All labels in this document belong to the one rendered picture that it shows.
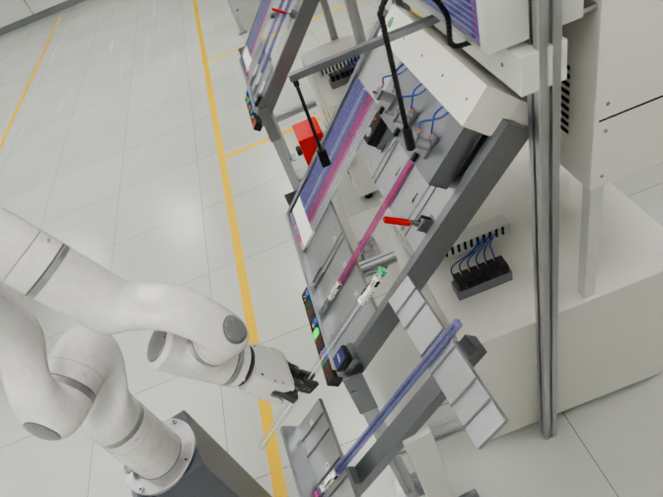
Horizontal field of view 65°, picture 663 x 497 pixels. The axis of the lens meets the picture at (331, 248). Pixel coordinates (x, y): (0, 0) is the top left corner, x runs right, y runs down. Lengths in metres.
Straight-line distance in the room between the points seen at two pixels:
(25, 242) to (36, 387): 0.35
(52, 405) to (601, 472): 1.55
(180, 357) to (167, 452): 0.53
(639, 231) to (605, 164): 0.52
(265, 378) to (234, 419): 1.34
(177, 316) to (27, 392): 0.39
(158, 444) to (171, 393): 1.18
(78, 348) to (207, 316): 0.41
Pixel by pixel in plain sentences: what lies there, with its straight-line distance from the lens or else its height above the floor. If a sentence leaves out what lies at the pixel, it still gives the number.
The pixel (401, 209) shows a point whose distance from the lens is 1.21.
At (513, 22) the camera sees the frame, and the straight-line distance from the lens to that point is 0.90.
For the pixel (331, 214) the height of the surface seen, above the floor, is 0.85.
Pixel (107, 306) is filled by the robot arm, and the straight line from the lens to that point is 0.84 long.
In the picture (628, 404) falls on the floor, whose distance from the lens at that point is 2.06.
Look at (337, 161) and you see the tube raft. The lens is 1.53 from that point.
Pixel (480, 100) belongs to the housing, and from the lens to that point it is 0.97.
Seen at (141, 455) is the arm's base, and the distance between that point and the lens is 1.33.
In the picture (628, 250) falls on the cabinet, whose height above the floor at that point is 0.62.
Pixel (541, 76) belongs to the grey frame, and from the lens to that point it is 0.93.
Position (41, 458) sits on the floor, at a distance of 2.77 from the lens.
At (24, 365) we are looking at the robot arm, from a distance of 1.08.
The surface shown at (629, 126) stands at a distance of 1.17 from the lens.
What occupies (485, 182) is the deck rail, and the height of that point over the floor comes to 1.13.
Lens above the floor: 1.80
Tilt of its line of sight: 42 degrees down
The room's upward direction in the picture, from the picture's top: 23 degrees counter-clockwise
